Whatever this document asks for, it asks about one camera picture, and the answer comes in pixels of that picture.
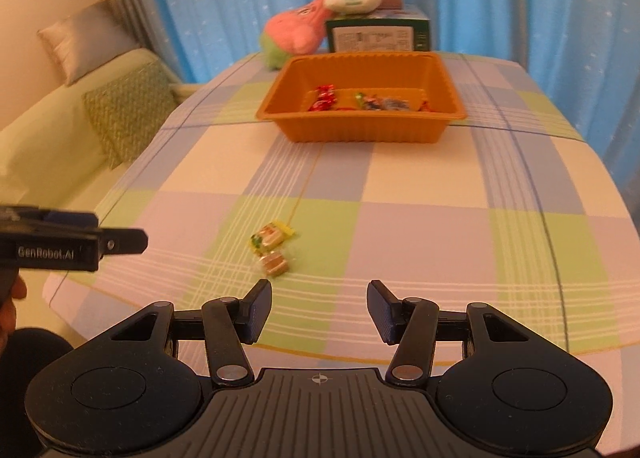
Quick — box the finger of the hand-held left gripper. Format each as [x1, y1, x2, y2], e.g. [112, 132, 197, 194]
[97, 229, 149, 260]
[40, 209, 100, 230]

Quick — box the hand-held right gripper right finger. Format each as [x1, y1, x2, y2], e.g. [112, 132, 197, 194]
[366, 279, 531, 385]

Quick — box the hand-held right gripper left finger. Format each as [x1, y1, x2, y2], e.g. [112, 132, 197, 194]
[110, 279, 274, 386]

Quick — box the brown candy packet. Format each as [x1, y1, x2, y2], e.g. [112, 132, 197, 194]
[260, 250, 291, 277]

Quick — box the yellow green candy packet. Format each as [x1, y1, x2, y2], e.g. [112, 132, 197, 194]
[250, 220, 297, 255]

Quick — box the orange plastic tray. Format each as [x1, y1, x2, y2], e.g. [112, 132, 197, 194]
[256, 52, 469, 145]

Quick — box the person's left hand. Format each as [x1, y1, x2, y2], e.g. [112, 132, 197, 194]
[0, 276, 29, 357]

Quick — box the green covered sofa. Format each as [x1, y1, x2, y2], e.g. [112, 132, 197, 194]
[0, 47, 199, 240]

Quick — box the checked tablecloth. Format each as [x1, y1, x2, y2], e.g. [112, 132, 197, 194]
[41, 50, 640, 439]

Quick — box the green zigzag cushion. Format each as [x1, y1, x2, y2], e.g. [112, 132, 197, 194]
[82, 60, 177, 170]

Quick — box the person's dark clothing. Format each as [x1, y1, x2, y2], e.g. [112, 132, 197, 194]
[0, 327, 77, 458]

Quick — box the grey pillow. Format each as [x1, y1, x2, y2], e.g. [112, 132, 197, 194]
[37, 0, 142, 87]

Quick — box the pink and green plush toy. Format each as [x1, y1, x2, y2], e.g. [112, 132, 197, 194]
[258, 0, 332, 72]

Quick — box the green cardboard box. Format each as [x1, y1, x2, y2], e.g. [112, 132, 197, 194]
[325, 4, 431, 54]

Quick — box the blue star-print curtain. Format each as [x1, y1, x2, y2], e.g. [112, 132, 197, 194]
[150, 0, 640, 234]

